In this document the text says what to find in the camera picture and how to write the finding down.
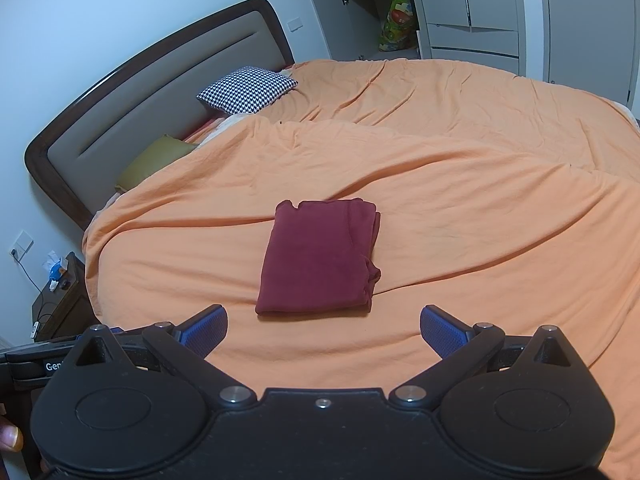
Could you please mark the colourful bag in wardrobe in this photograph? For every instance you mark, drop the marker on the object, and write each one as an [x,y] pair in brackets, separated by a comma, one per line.
[399,28]

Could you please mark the black white checkered pillow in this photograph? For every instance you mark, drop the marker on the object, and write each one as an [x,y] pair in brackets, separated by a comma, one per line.
[246,90]

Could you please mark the olive green pillow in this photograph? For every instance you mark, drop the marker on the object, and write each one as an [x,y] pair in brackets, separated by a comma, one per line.
[161,153]

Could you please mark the white wall socket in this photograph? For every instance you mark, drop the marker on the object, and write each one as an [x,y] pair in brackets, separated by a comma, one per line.
[21,245]

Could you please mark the person left hand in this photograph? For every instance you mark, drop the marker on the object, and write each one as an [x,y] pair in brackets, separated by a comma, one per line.
[11,438]

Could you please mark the white wall switch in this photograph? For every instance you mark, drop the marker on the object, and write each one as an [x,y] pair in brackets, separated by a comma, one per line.
[295,24]

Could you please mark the grey wardrobe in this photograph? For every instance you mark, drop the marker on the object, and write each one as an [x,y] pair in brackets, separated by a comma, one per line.
[485,32]

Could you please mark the dark wood nightstand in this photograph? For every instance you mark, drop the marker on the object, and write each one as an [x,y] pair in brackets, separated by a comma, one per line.
[67,311]

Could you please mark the blue white item on nightstand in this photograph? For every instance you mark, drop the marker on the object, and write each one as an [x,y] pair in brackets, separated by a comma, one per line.
[56,269]

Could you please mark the dark wood padded headboard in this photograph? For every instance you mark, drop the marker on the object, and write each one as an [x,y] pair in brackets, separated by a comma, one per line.
[77,158]

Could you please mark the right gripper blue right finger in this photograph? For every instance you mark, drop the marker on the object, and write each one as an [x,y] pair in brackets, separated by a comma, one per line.
[463,350]

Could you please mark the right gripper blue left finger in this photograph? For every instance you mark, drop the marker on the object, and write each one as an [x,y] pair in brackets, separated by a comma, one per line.
[182,351]

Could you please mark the maroon long sleeve shirt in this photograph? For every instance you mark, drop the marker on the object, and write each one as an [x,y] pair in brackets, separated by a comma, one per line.
[319,258]

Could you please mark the orange duvet cover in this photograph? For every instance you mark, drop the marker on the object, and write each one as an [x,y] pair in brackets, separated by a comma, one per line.
[502,199]

